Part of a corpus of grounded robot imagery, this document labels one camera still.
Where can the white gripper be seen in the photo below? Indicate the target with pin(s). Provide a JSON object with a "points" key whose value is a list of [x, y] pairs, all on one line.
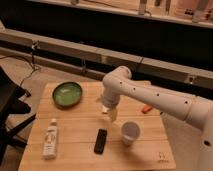
{"points": [[110, 100]]}

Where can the white sponge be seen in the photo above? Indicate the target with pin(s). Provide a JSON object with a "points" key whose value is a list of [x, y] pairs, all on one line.
{"points": [[105, 110]]}

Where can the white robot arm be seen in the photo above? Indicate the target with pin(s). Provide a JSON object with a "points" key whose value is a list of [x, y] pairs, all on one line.
{"points": [[194, 110]]}

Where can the green ceramic bowl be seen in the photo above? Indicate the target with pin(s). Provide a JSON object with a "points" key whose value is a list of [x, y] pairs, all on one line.
{"points": [[67, 94]]}

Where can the black remote control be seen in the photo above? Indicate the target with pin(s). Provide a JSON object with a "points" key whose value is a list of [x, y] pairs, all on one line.
{"points": [[100, 141]]}

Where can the orange carrot toy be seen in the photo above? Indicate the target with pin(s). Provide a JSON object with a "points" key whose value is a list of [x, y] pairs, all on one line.
{"points": [[146, 109]]}

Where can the wooden table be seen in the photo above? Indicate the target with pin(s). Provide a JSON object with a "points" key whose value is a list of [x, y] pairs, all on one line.
{"points": [[78, 128]]}

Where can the white lotion bottle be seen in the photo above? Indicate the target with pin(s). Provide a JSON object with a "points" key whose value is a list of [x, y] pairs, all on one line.
{"points": [[50, 140]]}

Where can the black chair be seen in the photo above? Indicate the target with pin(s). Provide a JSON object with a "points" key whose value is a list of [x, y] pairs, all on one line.
{"points": [[10, 103]]}

